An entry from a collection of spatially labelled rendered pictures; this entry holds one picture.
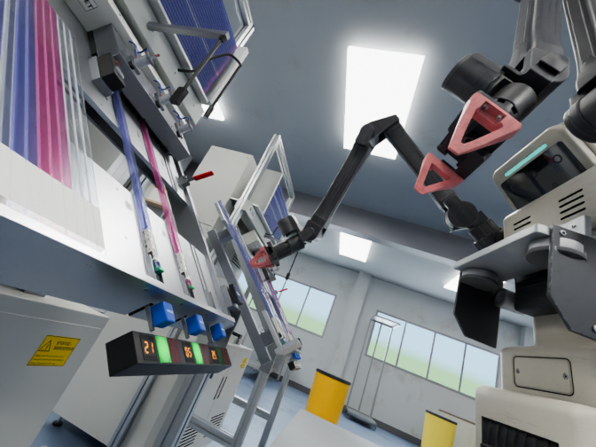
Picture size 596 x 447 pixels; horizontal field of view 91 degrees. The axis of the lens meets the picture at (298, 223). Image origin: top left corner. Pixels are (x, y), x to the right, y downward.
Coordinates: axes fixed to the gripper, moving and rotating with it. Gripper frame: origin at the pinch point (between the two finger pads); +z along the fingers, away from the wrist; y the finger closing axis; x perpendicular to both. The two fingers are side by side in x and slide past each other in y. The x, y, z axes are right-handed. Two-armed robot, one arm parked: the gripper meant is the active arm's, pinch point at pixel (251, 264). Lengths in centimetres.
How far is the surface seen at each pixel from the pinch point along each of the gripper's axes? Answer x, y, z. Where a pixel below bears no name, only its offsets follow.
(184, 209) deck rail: -16.6, 21.7, 10.3
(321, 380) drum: 59, -255, -9
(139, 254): 11, 56, 12
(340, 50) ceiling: -166, -68, -139
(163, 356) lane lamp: 26, 54, 13
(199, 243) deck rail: -4.0, 22.5, 9.7
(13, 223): 17, 78, 12
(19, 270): 17, 72, 16
